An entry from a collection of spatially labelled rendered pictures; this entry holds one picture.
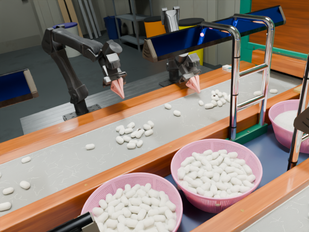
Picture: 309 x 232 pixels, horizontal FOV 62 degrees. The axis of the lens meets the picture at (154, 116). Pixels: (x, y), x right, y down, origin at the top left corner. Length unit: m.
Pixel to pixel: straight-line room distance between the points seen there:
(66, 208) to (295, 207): 0.62
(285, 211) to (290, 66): 0.79
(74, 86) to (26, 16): 5.67
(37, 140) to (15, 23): 5.91
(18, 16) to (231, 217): 6.59
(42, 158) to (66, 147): 0.09
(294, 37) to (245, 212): 0.95
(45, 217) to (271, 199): 0.61
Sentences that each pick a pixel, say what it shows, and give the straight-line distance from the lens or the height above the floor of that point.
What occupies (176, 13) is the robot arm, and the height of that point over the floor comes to 1.09.
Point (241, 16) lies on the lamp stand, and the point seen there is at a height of 1.12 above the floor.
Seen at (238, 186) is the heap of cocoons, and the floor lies 0.74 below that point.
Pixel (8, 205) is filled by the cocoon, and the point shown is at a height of 0.76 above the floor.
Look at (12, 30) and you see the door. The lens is 6.94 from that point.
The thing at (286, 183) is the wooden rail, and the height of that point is 0.76.
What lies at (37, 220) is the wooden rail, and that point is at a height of 0.74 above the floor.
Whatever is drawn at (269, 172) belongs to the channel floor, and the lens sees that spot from 0.95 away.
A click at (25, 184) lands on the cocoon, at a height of 0.76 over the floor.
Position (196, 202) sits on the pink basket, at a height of 0.72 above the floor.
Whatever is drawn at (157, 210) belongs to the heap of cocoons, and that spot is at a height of 0.74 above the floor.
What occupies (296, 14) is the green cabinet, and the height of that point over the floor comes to 1.04.
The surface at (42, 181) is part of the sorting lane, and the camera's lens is 0.94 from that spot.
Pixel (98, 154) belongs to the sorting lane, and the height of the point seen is 0.74.
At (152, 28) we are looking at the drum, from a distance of 4.33.
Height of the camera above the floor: 1.30
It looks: 30 degrees down
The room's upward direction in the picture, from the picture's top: 8 degrees counter-clockwise
